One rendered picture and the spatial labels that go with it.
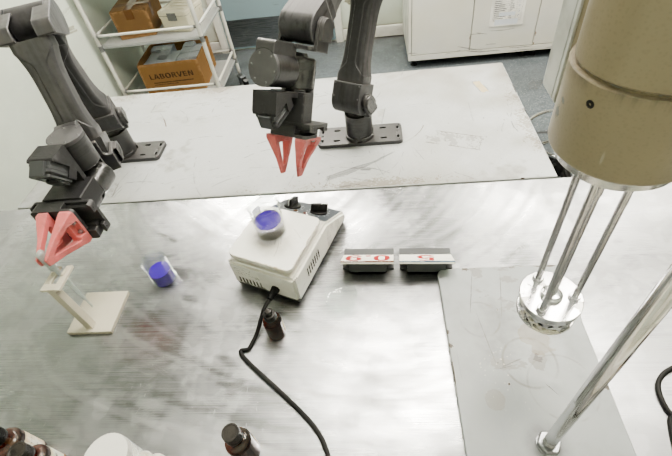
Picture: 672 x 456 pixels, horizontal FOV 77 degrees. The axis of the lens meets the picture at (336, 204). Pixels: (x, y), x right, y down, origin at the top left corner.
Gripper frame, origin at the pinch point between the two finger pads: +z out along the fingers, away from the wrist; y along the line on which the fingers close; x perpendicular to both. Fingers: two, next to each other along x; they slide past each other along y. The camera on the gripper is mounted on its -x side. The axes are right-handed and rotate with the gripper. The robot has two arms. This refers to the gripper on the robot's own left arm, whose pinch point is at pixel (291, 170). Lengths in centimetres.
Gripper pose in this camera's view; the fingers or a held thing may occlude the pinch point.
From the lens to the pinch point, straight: 79.1
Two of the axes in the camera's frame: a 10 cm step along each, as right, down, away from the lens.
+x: 4.0, -2.3, 8.9
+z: -1.0, 9.5, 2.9
